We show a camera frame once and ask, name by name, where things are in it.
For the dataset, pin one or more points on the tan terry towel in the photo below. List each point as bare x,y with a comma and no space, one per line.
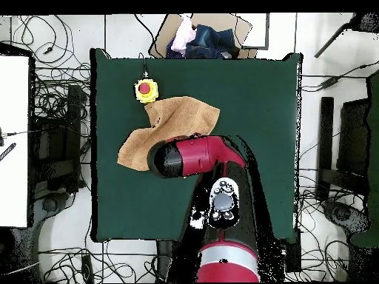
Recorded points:
177,118

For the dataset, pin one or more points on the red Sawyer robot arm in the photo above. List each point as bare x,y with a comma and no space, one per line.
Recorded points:
201,153

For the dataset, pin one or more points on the yellow emergency stop button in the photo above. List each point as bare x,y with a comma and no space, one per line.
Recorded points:
145,90

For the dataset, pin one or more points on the dark green tablecloth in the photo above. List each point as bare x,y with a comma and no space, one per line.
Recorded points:
251,103

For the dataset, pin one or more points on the blue denim jeans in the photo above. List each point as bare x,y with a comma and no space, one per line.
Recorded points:
210,41

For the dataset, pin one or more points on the pale pink garment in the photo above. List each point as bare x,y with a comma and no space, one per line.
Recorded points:
182,37

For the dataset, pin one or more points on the black metal stand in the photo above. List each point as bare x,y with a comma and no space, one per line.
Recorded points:
325,133
74,118

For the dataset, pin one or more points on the brown cardboard box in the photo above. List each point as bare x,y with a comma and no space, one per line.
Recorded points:
225,22

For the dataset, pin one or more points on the black power strip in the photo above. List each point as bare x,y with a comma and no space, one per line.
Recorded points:
293,254

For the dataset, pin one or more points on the white desk top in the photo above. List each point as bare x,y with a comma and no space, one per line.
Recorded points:
13,142

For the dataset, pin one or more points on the green fabric sheet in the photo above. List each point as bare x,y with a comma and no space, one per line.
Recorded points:
373,148

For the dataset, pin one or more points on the black tripod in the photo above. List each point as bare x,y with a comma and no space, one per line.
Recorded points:
364,23

